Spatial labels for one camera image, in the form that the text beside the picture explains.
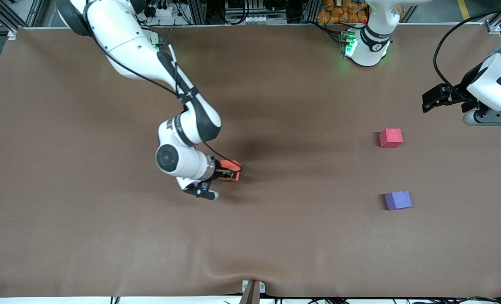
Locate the brown table cloth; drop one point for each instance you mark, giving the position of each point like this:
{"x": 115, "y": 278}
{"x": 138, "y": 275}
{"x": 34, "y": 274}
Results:
{"x": 250, "y": 236}

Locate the white power strip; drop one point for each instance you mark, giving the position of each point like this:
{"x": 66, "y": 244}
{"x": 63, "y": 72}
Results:
{"x": 162, "y": 10}

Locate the brown wooden bar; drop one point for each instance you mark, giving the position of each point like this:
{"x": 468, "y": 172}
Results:
{"x": 250, "y": 295}

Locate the orange foam block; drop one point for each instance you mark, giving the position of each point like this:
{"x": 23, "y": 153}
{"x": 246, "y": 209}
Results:
{"x": 232, "y": 164}

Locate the purple foam block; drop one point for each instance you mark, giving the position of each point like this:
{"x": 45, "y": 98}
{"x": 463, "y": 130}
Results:
{"x": 398, "y": 200}

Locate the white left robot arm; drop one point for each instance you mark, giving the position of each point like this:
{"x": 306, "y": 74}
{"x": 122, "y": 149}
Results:
{"x": 371, "y": 46}

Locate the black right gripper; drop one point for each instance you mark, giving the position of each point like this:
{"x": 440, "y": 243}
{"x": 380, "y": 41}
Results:
{"x": 216, "y": 168}

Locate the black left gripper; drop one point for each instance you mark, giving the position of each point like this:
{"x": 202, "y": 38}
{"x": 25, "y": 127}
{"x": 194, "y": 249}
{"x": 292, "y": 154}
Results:
{"x": 461, "y": 90}

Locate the metal clamp bracket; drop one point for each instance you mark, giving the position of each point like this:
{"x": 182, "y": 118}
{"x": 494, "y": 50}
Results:
{"x": 262, "y": 287}

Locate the red foam block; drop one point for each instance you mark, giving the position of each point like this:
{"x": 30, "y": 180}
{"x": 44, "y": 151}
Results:
{"x": 390, "y": 137}

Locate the bag of orange snacks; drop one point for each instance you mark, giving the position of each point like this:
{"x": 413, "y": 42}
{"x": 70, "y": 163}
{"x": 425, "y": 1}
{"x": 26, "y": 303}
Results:
{"x": 343, "y": 12}

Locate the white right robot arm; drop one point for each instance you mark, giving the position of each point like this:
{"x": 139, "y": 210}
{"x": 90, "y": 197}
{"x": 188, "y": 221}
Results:
{"x": 123, "y": 38}

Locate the white terminal block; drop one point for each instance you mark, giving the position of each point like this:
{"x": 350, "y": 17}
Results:
{"x": 257, "y": 19}

